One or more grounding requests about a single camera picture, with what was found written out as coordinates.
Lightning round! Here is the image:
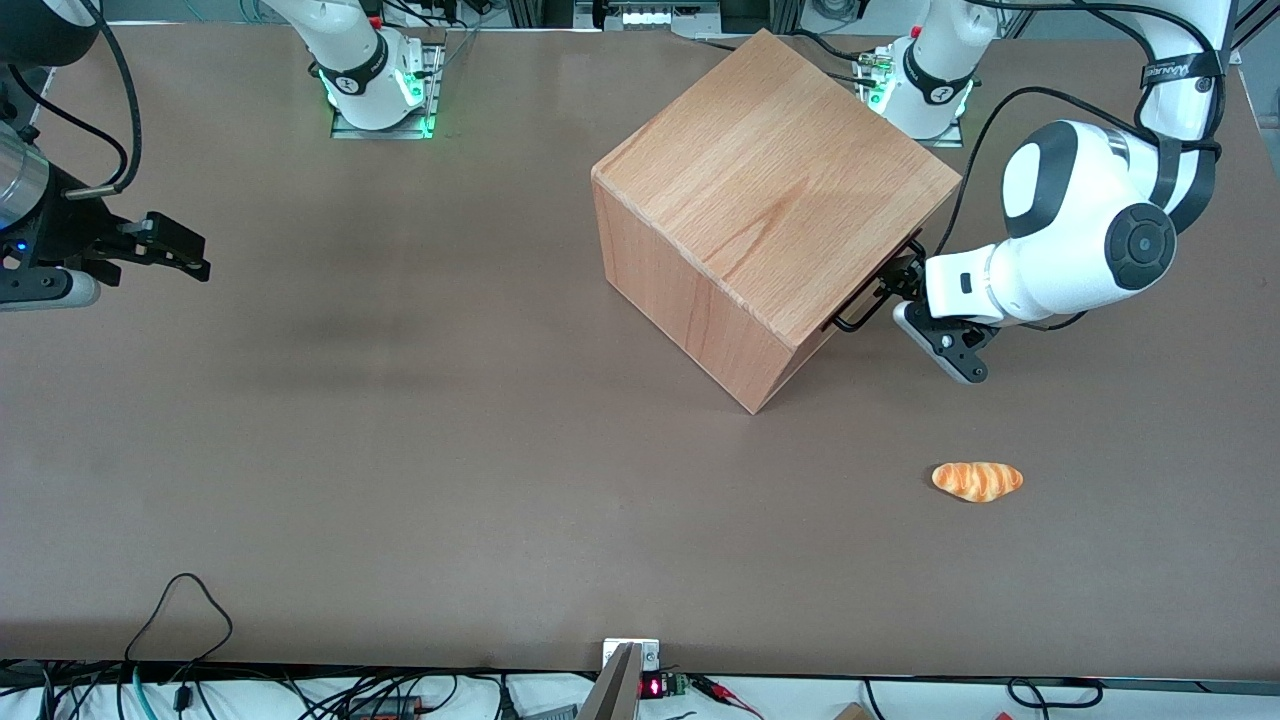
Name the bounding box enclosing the black coiled floor cable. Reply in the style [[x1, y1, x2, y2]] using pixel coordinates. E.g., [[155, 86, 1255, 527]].
[[1006, 677, 1105, 710]]

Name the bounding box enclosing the small silver bracket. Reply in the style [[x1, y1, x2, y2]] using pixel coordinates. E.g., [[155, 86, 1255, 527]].
[[602, 637, 662, 674]]

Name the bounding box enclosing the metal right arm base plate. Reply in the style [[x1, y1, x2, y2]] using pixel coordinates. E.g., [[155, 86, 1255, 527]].
[[329, 38, 448, 140]]

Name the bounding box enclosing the black metal drawer handle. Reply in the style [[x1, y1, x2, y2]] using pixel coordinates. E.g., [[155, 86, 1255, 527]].
[[822, 234, 926, 334]]

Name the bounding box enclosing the orange toy croissant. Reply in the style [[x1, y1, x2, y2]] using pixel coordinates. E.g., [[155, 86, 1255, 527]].
[[931, 460, 1025, 503]]

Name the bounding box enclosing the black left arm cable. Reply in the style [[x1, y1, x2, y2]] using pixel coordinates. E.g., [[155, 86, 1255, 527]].
[[934, 84, 1223, 333]]

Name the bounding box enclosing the black looped cable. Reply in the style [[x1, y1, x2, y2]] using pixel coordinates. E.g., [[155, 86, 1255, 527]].
[[124, 572, 234, 665]]

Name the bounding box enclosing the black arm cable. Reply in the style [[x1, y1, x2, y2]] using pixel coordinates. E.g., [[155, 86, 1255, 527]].
[[8, 18, 144, 199], [934, 84, 1223, 333]]

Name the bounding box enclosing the light wooden drawer cabinet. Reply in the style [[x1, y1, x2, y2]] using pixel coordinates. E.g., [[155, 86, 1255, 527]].
[[590, 28, 963, 415]]

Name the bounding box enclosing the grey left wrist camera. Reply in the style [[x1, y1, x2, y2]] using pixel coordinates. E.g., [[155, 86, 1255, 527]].
[[892, 299, 993, 386]]

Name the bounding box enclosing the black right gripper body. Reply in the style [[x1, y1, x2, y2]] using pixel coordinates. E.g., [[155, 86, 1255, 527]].
[[0, 165, 153, 287]]

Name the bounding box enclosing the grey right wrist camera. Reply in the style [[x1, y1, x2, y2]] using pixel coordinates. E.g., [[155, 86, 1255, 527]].
[[0, 266, 102, 312]]

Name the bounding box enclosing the wooden slat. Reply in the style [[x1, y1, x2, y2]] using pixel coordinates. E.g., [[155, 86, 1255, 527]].
[[578, 643, 644, 720]]

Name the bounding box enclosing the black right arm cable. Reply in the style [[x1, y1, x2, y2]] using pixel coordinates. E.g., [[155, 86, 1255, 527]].
[[8, 18, 144, 199]]

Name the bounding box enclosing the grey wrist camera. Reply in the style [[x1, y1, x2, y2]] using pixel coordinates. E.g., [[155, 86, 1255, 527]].
[[892, 299, 993, 386], [0, 266, 102, 312]]

